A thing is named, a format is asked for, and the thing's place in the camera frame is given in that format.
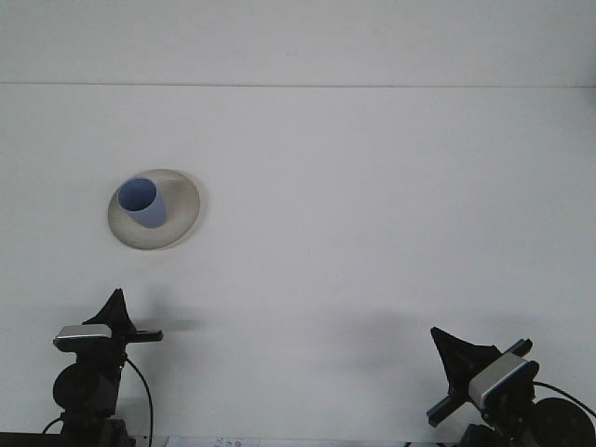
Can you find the pale blue cup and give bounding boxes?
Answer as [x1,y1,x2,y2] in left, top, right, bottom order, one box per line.
[116,176,168,230]

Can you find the white printed paper sheet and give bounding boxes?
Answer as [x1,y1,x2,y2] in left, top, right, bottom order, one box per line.
[165,435,262,447]

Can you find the pale round plate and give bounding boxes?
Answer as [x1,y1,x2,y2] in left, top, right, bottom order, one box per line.
[107,168,203,251]

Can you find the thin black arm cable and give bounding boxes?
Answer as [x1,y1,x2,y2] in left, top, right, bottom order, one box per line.
[533,381,596,419]
[123,358,155,440]

